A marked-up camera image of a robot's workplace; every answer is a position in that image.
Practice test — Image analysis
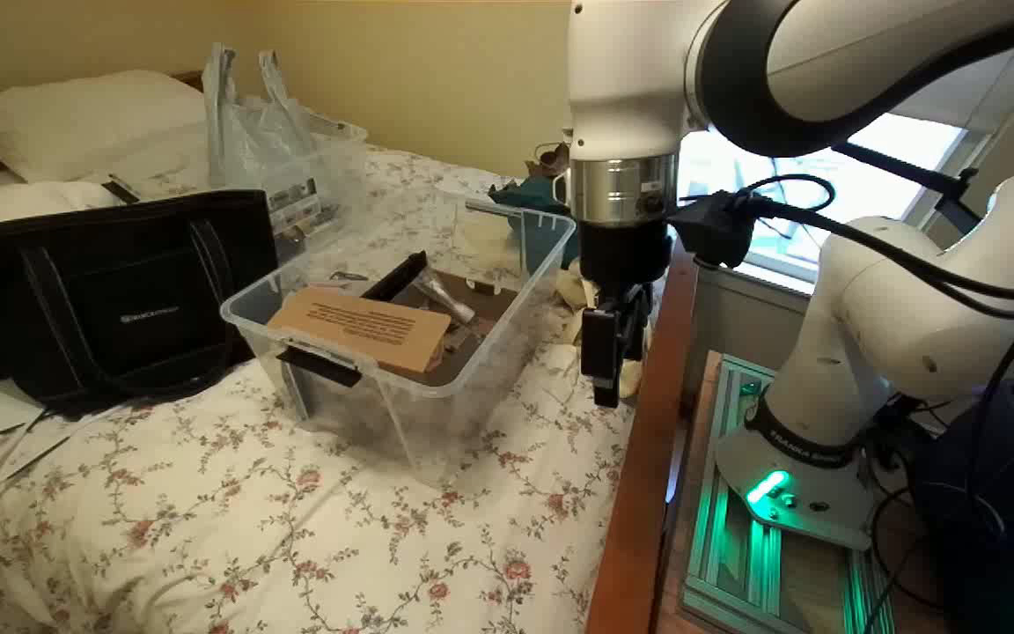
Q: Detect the wooden bed footboard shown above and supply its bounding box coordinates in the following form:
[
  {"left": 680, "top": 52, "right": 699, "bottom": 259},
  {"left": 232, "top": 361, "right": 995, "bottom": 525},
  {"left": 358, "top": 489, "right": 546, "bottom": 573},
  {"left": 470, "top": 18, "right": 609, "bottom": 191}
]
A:
[{"left": 585, "top": 253, "right": 697, "bottom": 634}]

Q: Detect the black fabric bag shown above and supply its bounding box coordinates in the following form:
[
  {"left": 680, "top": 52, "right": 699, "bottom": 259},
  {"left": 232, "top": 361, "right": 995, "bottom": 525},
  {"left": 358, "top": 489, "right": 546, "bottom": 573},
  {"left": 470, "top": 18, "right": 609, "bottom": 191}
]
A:
[{"left": 0, "top": 191, "right": 277, "bottom": 420}]

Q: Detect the clear plastic shopping bag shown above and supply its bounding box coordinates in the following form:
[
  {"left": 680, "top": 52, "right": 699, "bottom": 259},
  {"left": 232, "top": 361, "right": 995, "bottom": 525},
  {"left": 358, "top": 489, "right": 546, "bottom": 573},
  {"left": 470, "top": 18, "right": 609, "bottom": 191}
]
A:
[{"left": 201, "top": 46, "right": 365, "bottom": 261}]

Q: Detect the floral bed sheet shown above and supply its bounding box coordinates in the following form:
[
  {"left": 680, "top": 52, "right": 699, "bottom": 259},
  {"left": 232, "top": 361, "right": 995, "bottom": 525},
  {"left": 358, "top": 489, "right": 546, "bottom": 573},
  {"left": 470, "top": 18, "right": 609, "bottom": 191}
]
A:
[{"left": 0, "top": 145, "right": 642, "bottom": 634}]

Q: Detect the teal cloth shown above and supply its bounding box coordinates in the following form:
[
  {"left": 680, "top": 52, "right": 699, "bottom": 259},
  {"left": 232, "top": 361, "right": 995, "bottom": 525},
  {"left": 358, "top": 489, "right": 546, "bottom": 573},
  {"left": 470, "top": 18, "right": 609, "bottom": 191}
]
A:
[{"left": 488, "top": 175, "right": 568, "bottom": 215}]

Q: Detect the clear plastic storage bin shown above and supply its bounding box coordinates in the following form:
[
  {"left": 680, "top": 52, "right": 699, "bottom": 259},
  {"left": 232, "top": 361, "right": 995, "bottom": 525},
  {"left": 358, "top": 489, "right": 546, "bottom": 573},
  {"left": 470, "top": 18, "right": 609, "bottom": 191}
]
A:
[{"left": 221, "top": 194, "right": 575, "bottom": 482}]

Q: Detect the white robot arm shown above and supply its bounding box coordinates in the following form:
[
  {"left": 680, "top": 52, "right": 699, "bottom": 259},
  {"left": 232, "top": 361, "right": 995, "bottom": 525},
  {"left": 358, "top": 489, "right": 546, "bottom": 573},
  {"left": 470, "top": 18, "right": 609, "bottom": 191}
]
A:
[{"left": 568, "top": 0, "right": 1014, "bottom": 464}]

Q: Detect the brown cardboard packet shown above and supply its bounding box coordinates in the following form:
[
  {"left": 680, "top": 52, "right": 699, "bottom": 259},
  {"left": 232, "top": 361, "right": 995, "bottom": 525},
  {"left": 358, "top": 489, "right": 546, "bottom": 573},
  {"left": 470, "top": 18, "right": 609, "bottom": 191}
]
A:
[{"left": 270, "top": 288, "right": 449, "bottom": 373}]

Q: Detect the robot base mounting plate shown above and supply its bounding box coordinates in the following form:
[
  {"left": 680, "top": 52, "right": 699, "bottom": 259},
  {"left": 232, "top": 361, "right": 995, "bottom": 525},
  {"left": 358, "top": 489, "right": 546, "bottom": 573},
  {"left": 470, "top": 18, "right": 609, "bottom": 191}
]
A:
[{"left": 674, "top": 350, "right": 900, "bottom": 634}]

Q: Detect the cream cloth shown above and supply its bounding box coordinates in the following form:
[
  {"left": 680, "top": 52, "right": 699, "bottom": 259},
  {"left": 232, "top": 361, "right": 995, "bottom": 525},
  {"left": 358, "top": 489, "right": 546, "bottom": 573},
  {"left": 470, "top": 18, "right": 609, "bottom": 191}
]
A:
[{"left": 557, "top": 272, "right": 644, "bottom": 410}]

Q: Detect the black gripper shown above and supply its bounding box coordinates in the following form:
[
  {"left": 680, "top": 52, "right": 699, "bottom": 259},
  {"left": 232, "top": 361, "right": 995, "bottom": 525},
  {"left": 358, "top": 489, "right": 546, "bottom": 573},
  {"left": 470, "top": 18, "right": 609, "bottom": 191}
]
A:
[{"left": 579, "top": 221, "right": 669, "bottom": 410}]

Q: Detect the white pillow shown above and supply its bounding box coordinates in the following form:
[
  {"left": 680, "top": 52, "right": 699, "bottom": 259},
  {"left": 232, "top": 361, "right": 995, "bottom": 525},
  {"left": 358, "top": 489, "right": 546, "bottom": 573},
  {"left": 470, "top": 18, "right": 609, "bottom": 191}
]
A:
[{"left": 0, "top": 71, "right": 203, "bottom": 181}]

